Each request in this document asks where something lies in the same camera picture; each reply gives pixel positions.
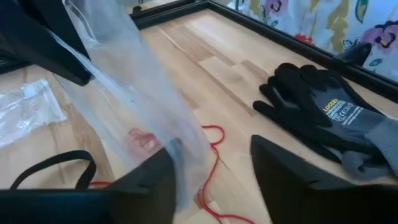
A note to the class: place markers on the clear plastic zip bag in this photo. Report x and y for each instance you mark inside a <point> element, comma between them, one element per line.
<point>25,115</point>
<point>130,77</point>

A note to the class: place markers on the wide black rubber band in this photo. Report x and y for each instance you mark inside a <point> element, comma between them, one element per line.
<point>90,168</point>

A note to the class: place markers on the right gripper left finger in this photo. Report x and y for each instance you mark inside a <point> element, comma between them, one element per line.
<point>149,193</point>

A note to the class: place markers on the red rubber band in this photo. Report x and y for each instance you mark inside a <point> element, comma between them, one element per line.
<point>99,183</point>
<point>143,140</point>
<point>214,146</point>

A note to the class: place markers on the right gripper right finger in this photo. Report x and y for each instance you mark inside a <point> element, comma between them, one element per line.
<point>295,193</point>

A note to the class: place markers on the dark grey work glove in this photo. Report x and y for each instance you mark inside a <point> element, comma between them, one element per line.
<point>360,163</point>

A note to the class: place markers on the white floral cloth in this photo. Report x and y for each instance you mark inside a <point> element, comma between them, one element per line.
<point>326,18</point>

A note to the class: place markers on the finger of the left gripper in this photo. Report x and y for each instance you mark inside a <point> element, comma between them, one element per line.
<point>59,21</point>
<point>31,43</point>

